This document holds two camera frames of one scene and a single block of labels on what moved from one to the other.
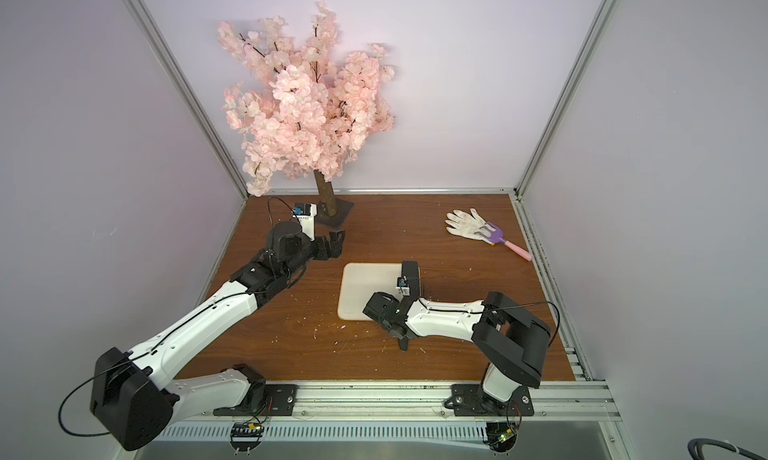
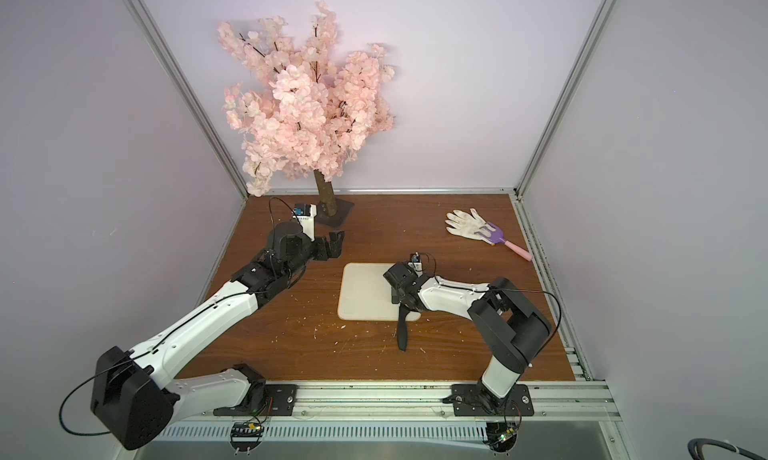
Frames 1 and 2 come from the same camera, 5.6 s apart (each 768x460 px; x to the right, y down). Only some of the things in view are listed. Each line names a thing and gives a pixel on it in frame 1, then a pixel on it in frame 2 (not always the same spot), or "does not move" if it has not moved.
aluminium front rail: x=555 y=403 does not move
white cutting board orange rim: x=361 y=280 does not move
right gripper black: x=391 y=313 -> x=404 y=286
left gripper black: x=333 y=248 does not move
